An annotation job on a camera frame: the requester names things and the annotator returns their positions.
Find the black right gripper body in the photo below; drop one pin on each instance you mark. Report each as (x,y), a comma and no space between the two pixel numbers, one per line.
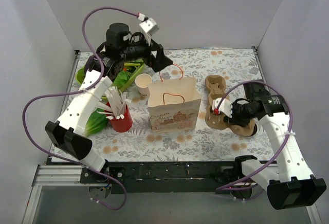
(235,112)

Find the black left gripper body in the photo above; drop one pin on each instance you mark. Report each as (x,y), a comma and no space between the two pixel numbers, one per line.
(154,55)

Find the white paper coffee cup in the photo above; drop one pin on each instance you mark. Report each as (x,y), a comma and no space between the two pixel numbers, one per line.
(142,81)

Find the kraft paper takeout bag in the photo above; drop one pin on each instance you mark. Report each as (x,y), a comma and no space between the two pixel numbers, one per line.
(173,104)

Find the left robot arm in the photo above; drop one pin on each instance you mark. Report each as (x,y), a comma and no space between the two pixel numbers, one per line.
(107,62)

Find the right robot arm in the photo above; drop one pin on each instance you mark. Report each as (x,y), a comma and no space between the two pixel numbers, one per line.
(286,177)

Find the green vegetable tray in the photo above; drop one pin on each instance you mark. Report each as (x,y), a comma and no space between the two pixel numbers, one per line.
(128,75)

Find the brown pulp cup carrier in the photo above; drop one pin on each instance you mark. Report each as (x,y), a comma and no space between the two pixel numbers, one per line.
(216,86)

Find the floral patterned table mat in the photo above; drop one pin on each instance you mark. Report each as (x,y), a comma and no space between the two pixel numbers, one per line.
(202,143)

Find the red cup holder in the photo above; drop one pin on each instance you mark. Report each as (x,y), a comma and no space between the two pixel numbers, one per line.
(123,123)

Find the green toy lettuce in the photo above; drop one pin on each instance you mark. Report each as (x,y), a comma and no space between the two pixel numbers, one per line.
(96,122)

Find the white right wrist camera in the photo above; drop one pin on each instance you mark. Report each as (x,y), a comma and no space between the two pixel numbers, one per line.
(222,105)

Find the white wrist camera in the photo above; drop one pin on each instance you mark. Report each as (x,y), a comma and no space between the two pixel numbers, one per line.
(222,105)
(148,27)

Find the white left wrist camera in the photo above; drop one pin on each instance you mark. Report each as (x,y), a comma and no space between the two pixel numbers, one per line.
(148,27)

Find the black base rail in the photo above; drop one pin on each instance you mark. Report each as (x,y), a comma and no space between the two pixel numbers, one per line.
(177,177)

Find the aluminium frame rail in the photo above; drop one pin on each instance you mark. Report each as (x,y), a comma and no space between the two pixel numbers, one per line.
(57,175)

